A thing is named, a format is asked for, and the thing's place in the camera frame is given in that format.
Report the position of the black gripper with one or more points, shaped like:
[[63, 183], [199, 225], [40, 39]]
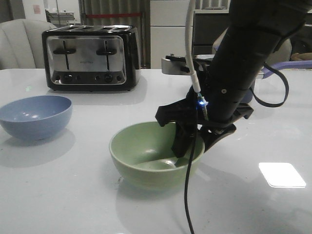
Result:
[[186, 112]]

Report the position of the blue plastic bowl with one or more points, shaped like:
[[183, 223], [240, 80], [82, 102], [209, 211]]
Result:
[[36, 118]]

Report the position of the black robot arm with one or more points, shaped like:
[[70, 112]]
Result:
[[214, 102]]

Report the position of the dark kitchen counter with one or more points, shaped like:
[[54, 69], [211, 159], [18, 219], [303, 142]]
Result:
[[206, 30]]

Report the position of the white refrigerator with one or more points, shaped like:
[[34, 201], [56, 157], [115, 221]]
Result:
[[167, 26]]

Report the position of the black chrome four-slot toaster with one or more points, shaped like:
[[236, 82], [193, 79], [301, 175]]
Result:
[[92, 58]]

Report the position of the red barrier belt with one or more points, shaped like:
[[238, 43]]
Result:
[[119, 15]]

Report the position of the metal cart in background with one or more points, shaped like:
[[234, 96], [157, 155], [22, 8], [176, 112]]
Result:
[[57, 15]]

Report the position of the left beige armchair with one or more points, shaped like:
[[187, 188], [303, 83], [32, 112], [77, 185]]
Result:
[[21, 43]]

